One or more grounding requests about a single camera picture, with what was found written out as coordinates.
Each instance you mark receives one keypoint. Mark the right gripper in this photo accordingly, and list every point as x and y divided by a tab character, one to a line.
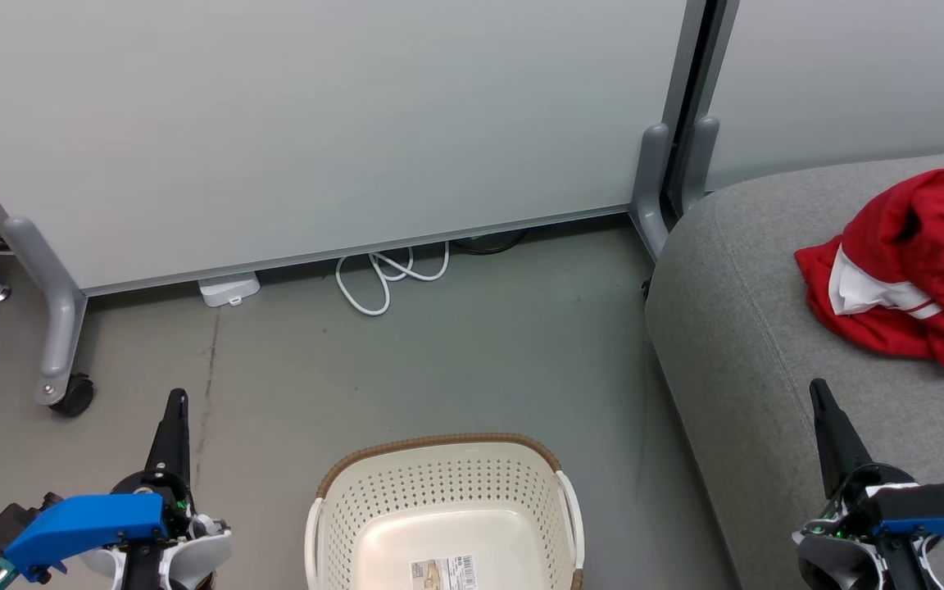
849	516

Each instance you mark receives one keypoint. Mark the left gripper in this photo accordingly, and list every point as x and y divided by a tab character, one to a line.
152	483

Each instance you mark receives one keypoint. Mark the red jersey with white lining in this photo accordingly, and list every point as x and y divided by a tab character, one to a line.
914	213

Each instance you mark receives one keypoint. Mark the cream perforated laundry basket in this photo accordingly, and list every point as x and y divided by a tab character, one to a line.
439	483

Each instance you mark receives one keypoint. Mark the black caster wheel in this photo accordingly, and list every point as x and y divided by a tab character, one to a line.
74	396

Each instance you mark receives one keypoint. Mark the grey fabric sofa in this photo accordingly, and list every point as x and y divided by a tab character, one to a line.
734	344

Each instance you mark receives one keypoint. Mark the grey partition leg with caster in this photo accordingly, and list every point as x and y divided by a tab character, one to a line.
58	328

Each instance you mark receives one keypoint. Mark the white power adapter box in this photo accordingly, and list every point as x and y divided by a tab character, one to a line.
228	288

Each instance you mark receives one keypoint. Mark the small black foot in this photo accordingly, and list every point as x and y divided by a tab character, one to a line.
646	288

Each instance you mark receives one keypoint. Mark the barcode sticker label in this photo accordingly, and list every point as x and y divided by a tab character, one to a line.
443	572

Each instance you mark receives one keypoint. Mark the wide white partition panel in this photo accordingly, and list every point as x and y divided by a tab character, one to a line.
316	123

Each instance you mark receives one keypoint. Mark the narrow white partition panel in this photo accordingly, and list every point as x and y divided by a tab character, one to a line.
849	74

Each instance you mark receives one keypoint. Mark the right wrist blue camera mount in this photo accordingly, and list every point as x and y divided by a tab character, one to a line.
931	500

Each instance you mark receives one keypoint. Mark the wrist blue camera mount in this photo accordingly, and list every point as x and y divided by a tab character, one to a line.
87	524
931	500

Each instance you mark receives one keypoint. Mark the left wrist blue camera mount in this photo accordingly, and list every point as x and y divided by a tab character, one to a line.
87	524

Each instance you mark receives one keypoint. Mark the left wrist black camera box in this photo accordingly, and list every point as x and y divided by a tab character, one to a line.
9	520

